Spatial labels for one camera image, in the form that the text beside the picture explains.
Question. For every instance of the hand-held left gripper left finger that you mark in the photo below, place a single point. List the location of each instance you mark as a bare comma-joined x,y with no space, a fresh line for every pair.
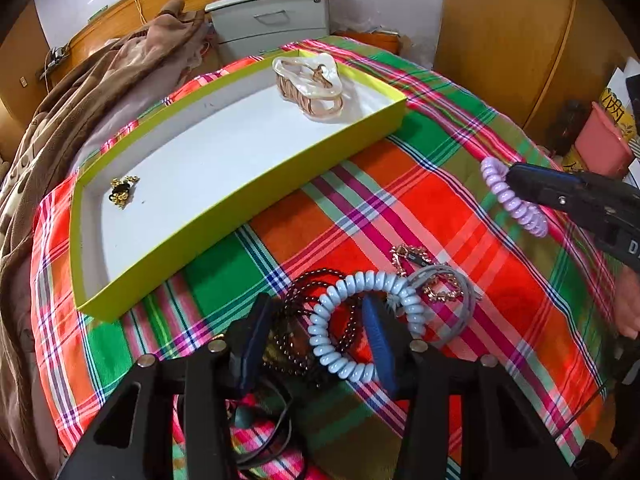
252,345

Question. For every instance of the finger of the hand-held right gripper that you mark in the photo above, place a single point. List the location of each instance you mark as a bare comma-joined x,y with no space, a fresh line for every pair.
535,187
550,170

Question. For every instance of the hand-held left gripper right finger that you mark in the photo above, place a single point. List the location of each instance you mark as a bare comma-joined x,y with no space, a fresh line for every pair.
380,345

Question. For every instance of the yellow-green shallow box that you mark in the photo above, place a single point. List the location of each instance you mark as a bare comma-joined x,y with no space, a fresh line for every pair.
225,160

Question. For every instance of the person's right hand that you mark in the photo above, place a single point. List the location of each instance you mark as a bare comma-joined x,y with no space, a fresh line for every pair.
629,300

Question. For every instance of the dark container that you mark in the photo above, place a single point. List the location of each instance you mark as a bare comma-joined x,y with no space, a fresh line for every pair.
570,127

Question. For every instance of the pink plastic bucket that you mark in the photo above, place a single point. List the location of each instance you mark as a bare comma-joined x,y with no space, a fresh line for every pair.
600,140

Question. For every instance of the yellow printed carton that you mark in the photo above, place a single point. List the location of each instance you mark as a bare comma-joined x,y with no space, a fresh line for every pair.
617,110

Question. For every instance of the wooden wardrobe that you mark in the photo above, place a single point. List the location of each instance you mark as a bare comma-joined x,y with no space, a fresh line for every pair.
500,35

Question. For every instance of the gold black brooch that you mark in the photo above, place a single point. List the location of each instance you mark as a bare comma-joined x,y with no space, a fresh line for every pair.
120,192

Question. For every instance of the orange cardboard box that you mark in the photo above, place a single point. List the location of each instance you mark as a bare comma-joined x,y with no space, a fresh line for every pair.
370,42

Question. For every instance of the brown fleece blanket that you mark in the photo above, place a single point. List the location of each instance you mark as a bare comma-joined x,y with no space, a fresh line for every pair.
75,100

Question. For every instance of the grey nightstand cabinet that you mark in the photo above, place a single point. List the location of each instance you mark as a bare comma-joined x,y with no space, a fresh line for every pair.
280,20

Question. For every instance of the power strip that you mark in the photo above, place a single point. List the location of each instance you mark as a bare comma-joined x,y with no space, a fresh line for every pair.
59,54

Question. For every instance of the wooden door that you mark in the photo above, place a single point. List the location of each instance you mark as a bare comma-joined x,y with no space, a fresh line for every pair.
20,60

